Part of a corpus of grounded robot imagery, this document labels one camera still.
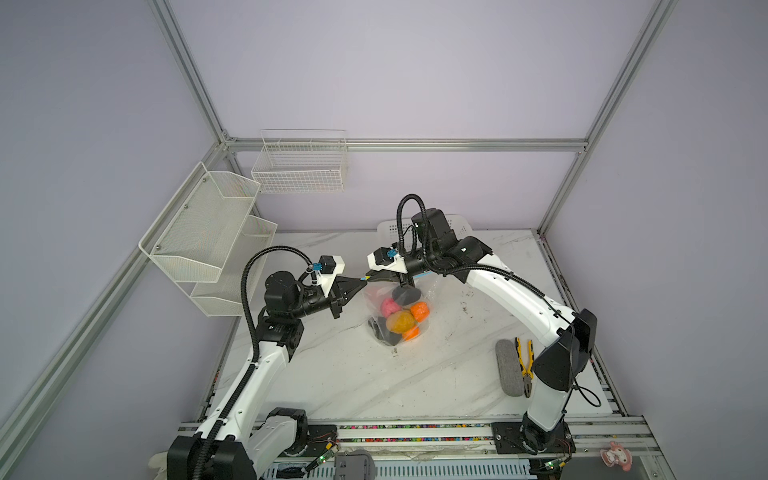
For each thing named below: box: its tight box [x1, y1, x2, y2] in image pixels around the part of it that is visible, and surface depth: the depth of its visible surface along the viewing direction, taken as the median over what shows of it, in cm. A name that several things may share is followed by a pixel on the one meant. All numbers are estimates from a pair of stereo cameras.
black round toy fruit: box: [377, 316, 402, 346], surface depth 86 cm
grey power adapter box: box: [334, 449, 376, 480], surface depth 71 cm
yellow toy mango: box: [386, 310, 415, 333], surface depth 86 cm
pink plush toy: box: [600, 441, 633, 472], surface depth 71 cm
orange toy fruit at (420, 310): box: [410, 301, 430, 322], surface depth 85 cm
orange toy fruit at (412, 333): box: [403, 325, 421, 341], surface depth 88 cm
